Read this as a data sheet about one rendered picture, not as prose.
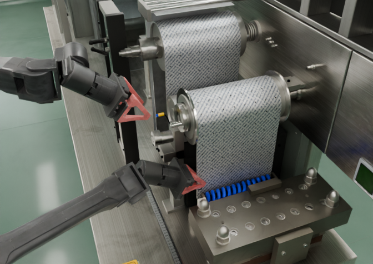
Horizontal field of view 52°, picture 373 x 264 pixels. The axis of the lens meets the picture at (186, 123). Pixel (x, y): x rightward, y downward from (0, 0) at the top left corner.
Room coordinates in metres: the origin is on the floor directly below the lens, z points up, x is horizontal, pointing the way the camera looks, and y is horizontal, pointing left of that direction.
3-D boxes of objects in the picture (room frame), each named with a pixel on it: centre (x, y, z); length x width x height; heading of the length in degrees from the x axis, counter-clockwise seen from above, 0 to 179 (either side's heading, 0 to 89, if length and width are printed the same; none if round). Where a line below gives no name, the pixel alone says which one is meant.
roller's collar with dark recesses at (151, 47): (1.03, 0.10, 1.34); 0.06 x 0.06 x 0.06; 20
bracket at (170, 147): (0.82, 0.05, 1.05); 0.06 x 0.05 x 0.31; 110
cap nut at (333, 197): (0.70, -0.38, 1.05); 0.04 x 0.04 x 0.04
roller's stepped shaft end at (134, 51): (1.01, 0.16, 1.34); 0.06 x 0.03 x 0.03; 110
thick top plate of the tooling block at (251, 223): (0.69, -0.22, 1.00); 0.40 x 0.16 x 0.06; 110
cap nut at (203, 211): (0.68, -0.04, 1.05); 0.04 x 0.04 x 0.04
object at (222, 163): (0.79, -0.14, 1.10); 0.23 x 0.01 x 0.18; 110
